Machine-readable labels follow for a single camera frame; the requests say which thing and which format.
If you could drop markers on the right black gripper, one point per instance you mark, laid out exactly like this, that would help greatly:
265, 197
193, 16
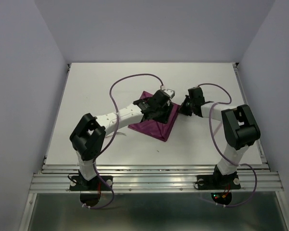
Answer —
182, 109

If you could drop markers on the pink handled knife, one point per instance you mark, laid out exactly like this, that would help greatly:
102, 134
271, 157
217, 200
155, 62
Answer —
217, 128

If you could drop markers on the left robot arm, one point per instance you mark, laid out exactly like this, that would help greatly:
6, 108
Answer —
88, 136

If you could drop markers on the purple cloth napkin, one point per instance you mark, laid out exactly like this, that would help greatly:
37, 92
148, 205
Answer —
155, 129

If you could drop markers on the aluminium rail frame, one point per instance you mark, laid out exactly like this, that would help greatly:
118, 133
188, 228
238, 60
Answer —
154, 196

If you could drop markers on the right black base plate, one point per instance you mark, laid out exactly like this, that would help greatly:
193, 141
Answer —
209, 182

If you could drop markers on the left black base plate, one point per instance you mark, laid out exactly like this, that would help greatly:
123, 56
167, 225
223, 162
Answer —
79, 184

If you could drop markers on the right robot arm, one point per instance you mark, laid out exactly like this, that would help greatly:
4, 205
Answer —
241, 131

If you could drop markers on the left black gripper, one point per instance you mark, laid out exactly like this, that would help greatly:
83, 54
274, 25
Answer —
164, 119

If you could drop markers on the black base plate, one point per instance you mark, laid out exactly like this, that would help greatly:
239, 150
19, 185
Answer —
209, 182
79, 184

